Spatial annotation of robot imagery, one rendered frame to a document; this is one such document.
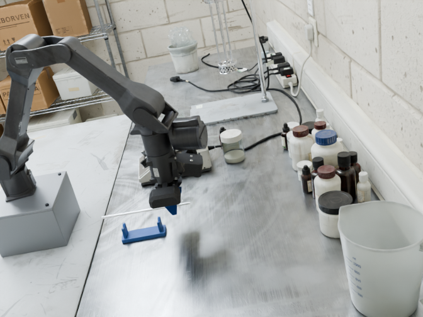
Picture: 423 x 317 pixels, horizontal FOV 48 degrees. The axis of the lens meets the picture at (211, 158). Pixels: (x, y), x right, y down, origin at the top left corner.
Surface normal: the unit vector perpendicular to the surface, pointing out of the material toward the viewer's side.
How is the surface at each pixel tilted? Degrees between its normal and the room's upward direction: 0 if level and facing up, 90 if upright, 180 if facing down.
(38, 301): 0
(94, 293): 0
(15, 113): 95
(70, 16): 89
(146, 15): 90
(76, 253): 0
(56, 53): 95
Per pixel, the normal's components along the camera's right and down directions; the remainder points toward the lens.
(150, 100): 0.44, -0.70
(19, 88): -0.20, 0.54
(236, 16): 0.04, 0.44
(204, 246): -0.18, -0.88
